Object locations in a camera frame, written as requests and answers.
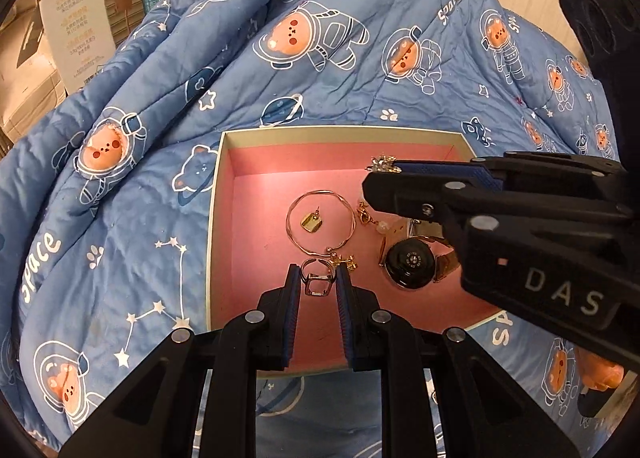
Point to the thin gold bangle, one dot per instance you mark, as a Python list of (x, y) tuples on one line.
[(287, 225)]

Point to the snowflake earring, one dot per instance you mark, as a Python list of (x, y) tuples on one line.
[(382, 163)]

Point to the small pearl charm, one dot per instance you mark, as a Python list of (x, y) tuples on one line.
[(383, 228)]

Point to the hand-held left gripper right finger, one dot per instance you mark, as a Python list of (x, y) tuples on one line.
[(345, 323)]

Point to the beige cardboard box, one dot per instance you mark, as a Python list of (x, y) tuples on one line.
[(25, 97)]

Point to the tall white carton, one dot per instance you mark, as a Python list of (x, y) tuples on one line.
[(80, 27)]

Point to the person's right hand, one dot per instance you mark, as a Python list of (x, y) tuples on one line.
[(602, 373)]

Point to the gold pearl drop earring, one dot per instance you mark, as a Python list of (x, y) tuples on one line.
[(364, 213)]

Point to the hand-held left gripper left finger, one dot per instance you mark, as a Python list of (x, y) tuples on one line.
[(291, 323)]

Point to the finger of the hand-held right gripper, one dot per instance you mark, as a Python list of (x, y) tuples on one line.
[(400, 193), (440, 167)]

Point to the blue astronaut bear printed blanket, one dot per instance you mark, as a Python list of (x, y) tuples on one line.
[(150, 188)]

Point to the gold square pendant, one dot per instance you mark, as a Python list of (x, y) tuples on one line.
[(312, 224)]

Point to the mint green box pink inside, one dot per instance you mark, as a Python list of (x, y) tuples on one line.
[(260, 218)]

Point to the gold bar earring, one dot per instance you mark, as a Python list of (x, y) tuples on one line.
[(345, 260)]

